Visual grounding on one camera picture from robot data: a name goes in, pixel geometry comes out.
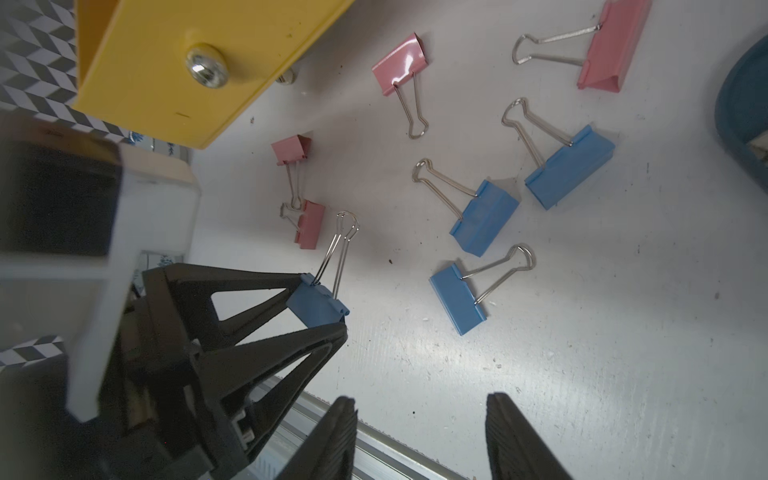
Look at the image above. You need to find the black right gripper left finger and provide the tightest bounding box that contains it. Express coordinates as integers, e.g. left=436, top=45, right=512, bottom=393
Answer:
left=277, top=396, right=358, bottom=480

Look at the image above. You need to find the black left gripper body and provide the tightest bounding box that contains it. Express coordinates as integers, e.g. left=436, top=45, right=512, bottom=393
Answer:
left=90, top=281, right=246, bottom=479

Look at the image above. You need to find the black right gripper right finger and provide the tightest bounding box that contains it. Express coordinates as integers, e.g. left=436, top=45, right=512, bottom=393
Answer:
left=485, top=392, right=572, bottom=480

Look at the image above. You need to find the blue binder clip low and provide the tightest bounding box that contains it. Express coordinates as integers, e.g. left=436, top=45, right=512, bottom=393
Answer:
left=286, top=209, right=361, bottom=329

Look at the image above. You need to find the blue binder clip mid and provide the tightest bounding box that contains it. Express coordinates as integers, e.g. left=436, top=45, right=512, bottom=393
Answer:
left=428, top=243, right=538, bottom=337

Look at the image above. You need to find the yellow drawer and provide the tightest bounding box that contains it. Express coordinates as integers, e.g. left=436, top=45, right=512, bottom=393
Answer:
left=74, top=0, right=350, bottom=149

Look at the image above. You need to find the blue binder clip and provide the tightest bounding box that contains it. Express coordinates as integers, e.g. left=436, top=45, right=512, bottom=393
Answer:
left=501, top=97, right=616, bottom=210
left=411, top=158, right=521, bottom=258

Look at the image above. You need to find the pink binder clip lower left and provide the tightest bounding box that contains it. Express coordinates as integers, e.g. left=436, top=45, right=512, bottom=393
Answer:
left=280, top=200, right=325, bottom=250

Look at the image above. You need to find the pink binder clip centre top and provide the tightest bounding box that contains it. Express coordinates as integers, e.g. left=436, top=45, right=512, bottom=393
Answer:
left=371, top=33, right=430, bottom=140

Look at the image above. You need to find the pink binder clip right small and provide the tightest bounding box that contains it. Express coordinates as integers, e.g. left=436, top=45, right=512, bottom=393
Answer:
left=511, top=0, right=652, bottom=93

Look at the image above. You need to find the aluminium front rail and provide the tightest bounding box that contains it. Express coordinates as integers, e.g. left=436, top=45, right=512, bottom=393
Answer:
left=238, top=392, right=463, bottom=479

